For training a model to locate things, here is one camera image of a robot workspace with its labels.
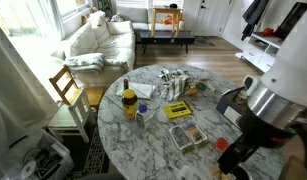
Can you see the white TV stand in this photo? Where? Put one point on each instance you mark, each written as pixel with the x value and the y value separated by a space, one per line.
pixel 256 55

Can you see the white sofa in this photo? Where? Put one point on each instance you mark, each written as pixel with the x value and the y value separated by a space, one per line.
pixel 116 46

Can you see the white plastic bottle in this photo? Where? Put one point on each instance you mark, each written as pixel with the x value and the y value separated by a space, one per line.
pixel 241 96

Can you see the striped dish towel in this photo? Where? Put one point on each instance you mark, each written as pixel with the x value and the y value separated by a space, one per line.
pixel 174 85

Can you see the small wooden block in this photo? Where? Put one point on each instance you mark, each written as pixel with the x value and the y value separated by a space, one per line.
pixel 203 79

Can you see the black TV screen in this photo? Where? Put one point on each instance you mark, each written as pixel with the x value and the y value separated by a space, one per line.
pixel 293 18

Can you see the blue cap clear bottle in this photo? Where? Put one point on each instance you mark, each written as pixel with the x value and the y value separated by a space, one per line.
pixel 141 116

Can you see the orange glass jar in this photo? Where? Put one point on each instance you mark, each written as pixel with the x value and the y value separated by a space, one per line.
pixel 192 91

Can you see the green round lid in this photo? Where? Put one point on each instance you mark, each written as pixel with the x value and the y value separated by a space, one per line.
pixel 201 86

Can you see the yellow flat card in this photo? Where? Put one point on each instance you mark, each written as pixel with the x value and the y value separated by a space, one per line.
pixel 177 109

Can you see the white tape roll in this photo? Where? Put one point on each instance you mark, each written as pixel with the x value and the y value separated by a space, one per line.
pixel 28 169

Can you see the yellow plush toy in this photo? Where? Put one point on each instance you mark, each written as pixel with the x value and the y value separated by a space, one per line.
pixel 94 9

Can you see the grey door mat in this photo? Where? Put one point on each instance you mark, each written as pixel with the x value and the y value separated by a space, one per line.
pixel 203 41

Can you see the folded grey white blanket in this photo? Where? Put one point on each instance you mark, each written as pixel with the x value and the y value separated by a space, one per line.
pixel 84 61

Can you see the red object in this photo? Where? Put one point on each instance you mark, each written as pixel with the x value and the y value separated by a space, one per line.
pixel 268 32

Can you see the bright window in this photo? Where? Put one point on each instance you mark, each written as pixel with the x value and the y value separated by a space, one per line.
pixel 69 6

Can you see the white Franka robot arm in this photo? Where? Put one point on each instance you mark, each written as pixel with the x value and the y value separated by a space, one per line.
pixel 286 76

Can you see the dark hanging jacket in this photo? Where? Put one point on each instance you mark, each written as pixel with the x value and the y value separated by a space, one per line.
pixel 254 13

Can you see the small black bowl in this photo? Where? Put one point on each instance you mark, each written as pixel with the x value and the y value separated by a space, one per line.
pixel 173 5

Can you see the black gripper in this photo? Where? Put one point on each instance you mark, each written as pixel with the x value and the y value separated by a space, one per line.
pixel 234 155

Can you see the dark patterned floor rug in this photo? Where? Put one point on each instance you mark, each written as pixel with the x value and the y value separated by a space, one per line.
pixel 93 160

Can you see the white folded napkin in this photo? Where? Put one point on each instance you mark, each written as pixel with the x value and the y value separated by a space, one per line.
pixel 143 89

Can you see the black coffee table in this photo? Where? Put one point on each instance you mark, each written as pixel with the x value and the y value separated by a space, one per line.
pixel 166 36

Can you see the small tan wood block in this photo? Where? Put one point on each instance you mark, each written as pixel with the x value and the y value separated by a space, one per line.
pixel 214 170

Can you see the clear plastic card tray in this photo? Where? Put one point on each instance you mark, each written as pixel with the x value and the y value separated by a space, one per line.
pixel 195 133

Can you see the wooden chair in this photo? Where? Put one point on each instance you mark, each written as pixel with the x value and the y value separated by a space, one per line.
pixel 78 106
pixel 61 83

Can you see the red cap green sauce bottle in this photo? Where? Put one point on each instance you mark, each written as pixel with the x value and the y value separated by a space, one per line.
pixel 125 85

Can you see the clear plastic storage bin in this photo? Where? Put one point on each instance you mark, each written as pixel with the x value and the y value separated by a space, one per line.
pixel 56 150

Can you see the light wooden stool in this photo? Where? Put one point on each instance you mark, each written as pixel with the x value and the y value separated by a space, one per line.
pixel 164 10

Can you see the patterned sofa pillow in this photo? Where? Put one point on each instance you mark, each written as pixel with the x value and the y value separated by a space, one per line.
pixel 97 18

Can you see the light grey sofa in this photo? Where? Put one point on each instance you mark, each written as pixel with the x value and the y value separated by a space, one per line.
pixel 133 15

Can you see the open tin can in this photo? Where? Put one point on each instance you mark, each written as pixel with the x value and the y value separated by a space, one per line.
pixel 243 175

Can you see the orange toy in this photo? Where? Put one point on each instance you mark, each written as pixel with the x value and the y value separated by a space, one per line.
pixel 168 20

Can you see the white door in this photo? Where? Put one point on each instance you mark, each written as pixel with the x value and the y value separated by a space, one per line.
pixel 209 20

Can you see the small white cup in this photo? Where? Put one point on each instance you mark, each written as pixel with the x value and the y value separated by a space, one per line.
pixel 186 173

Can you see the floral cushion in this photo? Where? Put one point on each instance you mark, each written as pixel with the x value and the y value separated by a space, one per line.
pixel 118 17

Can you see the white sheer curtain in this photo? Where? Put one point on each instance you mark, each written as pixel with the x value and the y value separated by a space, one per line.
pixel 13 100

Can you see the green house plant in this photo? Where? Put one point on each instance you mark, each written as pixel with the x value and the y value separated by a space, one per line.
pixel 105 5

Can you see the clear glass tray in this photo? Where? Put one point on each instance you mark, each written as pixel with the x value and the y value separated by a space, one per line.
pixel 151 109

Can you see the yellow lid dark jar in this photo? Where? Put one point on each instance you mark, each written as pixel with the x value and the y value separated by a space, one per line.
pixel 129 105

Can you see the brown cardboard box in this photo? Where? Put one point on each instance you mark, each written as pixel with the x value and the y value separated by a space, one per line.
pixel 294 170

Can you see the small red lid container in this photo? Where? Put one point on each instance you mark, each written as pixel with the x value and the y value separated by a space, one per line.
pixel 221 144

